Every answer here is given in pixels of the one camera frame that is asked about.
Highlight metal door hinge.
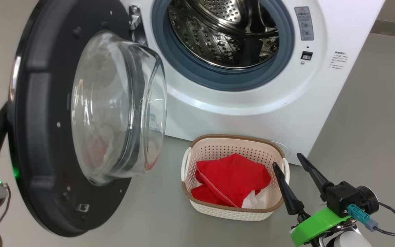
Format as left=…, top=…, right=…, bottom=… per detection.
left=129, top=5, right=147, bottom=46

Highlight round white filter cover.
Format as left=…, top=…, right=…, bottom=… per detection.
left=269, top=140, right=291, bottom=159

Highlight white garment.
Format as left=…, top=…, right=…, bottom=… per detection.
left=241, top=190, right=271, bottom=209

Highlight grey rubber door gasket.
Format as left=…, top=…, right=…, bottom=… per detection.
left=151, top=0, right=295, bottom=92

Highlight black round glass washer door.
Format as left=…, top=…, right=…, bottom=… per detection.
left=7, top=0, right=168, bottom=238

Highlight white front-load washing machine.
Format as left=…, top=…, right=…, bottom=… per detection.
left=120, top=0, right=387, bottom=166

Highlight red garment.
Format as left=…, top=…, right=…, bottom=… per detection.
left=191, top=153, right=272, bottom=208

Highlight teal right camera connector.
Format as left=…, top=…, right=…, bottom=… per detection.
left=347, top=204, right=379, bottom=233

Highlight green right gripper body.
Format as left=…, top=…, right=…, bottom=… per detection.
left=290, top=207, right=351, bottom=247

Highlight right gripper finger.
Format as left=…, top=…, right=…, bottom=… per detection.
left=272, top=162, right=312, bottom=224
left=297, top=153, right=336, bottom=202

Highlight grey warning sticker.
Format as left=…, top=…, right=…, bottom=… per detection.
left=294, top=6, right=315, bottom=41

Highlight small printed text label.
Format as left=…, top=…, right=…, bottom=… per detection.
left=329, top=51, right=349, bottom=70

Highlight stainless steel washer drum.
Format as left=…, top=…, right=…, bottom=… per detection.
left=168, top=0, right=281, bottom=70

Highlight cream perforated laundry basket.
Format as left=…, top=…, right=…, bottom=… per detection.
left=181, top=134, right=290, bottom=221

